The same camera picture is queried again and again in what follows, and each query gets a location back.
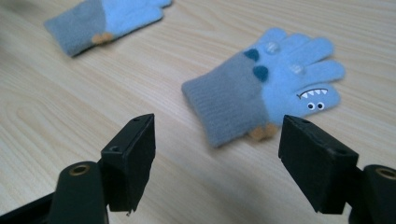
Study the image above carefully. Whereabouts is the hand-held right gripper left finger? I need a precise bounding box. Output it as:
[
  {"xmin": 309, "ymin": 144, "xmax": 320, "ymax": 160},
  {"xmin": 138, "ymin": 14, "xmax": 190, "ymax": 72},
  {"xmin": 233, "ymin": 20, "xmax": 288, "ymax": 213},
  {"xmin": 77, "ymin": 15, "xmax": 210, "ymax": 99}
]
[{"xmin": 101, "ymin": 113, "xmax": 156, "ymax": 216}]

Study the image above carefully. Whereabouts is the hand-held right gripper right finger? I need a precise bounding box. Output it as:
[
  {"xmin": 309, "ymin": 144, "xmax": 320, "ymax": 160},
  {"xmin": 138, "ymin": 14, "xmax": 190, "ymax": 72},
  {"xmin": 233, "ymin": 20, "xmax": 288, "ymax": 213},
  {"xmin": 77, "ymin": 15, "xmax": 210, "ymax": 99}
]
[{"xmin": 277, "ymin": 114, "xmax": 360, "ymax": 215}]

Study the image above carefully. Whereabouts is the blue grey knitted glove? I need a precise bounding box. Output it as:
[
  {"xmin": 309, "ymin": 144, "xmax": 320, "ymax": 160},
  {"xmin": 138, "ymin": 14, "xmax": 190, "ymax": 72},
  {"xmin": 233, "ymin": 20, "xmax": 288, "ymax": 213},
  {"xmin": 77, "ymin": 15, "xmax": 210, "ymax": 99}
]
[
  {"xmin": 43, "ymin": 0, "xmax": 173, "ymax": 59},
  {"xmin": 181, "ymin": 27, "xmax": 347, "ymax": 149}
]

